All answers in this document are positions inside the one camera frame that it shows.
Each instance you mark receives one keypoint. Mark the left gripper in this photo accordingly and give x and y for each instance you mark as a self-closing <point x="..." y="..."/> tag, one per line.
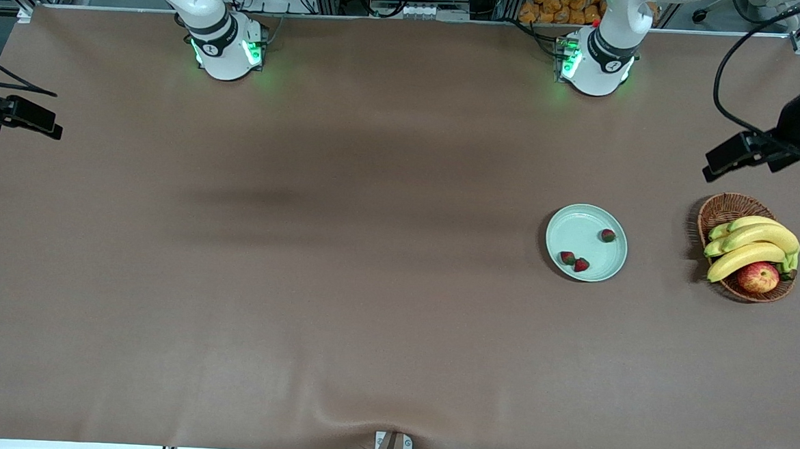
<point x="793" y="122"/>

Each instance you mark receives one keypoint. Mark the red strawberry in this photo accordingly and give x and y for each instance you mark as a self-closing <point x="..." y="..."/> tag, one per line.
<point x="581" y="265"/>
<point x="567" y="258"/>
<point x="608" y="235"/>

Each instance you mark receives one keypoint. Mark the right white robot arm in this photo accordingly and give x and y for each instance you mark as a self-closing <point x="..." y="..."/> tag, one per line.
<point x="221" y="44"/>

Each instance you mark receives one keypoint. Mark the pale green round plate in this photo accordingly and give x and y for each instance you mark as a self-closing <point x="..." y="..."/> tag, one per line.
<point x="588" y="224"/>

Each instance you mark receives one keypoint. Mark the brown wicker basket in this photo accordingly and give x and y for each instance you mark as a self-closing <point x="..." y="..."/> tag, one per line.
<point x="729" y="207"/>

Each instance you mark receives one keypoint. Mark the yellow banana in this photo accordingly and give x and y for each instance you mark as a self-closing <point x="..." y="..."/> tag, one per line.
<point x="740" y="259"/>
<point x="762" y="235"/>
<point x="749" y="222"/>

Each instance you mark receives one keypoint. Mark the red apple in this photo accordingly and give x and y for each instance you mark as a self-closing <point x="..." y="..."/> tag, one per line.
<point x="758" y="277"/>

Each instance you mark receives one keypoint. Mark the bag of orange snacks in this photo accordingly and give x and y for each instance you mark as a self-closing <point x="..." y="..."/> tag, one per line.
<point x="555" y="7"/>

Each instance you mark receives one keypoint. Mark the white connector block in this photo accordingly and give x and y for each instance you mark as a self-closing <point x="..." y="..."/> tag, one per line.
<point x="432" y="12"/>

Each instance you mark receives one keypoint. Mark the brown table mat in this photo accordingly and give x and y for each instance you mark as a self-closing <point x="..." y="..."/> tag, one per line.
<point x="368" y="318"/>

